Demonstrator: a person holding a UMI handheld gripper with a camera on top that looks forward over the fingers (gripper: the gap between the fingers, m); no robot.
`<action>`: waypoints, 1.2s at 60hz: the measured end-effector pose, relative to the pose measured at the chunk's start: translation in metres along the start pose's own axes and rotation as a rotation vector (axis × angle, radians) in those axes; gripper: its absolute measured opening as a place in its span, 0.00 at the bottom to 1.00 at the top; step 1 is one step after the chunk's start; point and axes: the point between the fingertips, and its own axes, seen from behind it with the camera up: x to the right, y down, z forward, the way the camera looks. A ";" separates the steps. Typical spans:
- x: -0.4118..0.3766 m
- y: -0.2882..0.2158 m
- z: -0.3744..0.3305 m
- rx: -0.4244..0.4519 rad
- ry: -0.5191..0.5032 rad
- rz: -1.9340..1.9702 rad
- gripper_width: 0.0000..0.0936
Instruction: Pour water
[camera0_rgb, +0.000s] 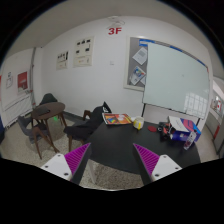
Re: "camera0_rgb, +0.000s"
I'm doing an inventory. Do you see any red round coaster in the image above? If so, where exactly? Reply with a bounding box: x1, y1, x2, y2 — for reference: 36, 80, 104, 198
147, 125, 157, 132

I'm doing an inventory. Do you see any small white wall poster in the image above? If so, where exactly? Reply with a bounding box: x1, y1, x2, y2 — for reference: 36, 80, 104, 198
56, 51, 69, 70

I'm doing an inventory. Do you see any chair with black jacket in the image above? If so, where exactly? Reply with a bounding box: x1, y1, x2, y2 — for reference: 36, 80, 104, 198
63, 102, 111, 145

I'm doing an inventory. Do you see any red framed wall poster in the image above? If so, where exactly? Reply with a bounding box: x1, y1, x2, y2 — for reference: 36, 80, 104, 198
17, 71, 28, 93

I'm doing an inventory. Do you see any black red gadget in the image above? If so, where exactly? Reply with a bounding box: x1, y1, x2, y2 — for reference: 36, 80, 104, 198
157, 122, 171, 140

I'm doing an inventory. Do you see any large white wall poster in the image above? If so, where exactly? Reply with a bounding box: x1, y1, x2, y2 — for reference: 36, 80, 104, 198
73, 36, 94, 67

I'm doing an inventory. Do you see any blue white cardboard box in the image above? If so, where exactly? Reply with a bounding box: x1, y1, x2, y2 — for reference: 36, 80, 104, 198
169, 116, 201, 141

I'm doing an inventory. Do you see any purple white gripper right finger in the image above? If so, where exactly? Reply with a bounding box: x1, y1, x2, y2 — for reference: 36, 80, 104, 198
133, 143, 181, 185

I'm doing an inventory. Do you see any white yellow mug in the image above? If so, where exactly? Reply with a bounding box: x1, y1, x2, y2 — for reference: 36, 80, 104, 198
133, 116, 144, 130

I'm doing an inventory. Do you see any white wall radiator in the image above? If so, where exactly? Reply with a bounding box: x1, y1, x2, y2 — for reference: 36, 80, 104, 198
3, 94, 32, 127

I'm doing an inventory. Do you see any colourful picture book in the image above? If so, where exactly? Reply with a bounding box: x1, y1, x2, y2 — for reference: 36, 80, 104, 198
102, 113, 132, 125

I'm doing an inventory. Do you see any grey pin notice board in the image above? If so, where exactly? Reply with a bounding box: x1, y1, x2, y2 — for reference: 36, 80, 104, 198
124, 37, 148, 91

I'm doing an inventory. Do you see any dark chair behind table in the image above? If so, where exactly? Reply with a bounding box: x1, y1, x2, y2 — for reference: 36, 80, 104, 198
40, 93, 57, 105

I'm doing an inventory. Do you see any red 3F wall sign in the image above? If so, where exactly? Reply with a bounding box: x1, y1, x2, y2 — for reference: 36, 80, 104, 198
108, 27, 122, 36

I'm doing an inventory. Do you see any clear plastic water bottle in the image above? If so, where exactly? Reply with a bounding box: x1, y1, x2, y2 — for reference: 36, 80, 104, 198
183, 130, 197, 150

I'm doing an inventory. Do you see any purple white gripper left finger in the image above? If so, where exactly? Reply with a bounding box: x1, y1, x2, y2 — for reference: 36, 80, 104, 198
42, 143, 91, 184

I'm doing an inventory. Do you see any grey wooden chair front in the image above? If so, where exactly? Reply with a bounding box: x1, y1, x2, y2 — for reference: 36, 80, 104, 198
16, 114, 51, 160

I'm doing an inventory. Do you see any round black table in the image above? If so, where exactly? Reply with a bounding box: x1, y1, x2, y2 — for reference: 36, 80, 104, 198
86, 122, 200, 174

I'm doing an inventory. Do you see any large whiteboard on stand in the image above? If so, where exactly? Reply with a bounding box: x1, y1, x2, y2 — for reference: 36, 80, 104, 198
143, 43, 210, 119

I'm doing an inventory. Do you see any round brown side table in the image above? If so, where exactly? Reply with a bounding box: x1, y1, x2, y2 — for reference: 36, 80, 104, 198
31, 102, 67, 153

